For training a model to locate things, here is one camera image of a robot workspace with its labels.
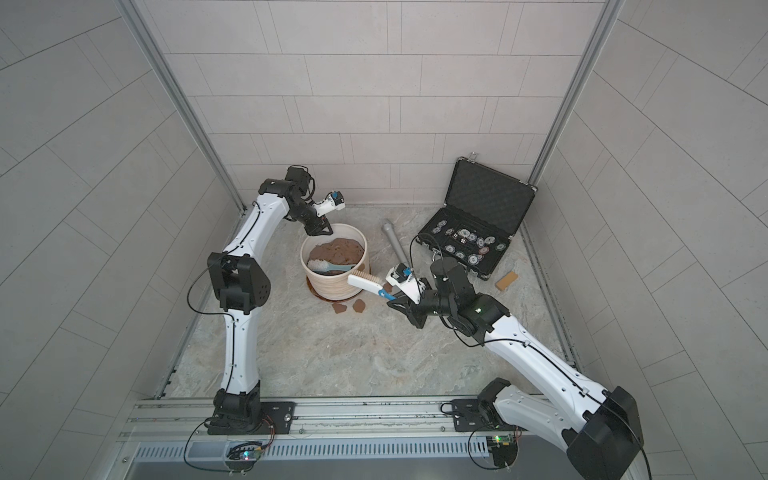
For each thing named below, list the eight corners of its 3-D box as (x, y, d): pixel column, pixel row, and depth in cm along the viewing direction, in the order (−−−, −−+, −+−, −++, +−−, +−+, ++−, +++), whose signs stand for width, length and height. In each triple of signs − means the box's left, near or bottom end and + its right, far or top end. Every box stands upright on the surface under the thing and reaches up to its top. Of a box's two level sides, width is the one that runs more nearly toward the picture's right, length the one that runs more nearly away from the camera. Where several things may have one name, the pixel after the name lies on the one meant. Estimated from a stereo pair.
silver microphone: (402, 265, 102) (402, 261, 100) (383, 228, 113) (382, 223, 111) (409, 262, 103) (410, 258, 101) (390, 225, 113) (390, 221, 111)
